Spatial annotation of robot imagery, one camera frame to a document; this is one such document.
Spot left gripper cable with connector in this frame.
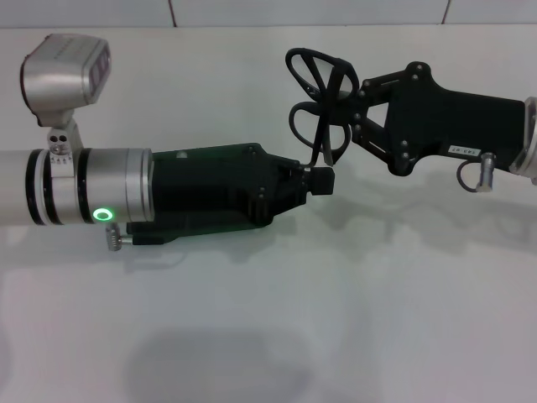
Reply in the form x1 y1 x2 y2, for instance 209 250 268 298
104 222 167 252

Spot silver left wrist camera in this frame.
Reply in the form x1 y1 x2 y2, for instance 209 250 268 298
18 34 112 169

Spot black round glasses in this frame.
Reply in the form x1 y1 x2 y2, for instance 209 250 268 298
285 46 360 169

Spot green glasses case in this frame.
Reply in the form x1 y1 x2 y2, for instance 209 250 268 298
125 142 276 247

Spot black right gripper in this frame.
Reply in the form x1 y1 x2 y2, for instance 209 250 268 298
351 60 528 177

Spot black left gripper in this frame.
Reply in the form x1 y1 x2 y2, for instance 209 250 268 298
151 144 336 228

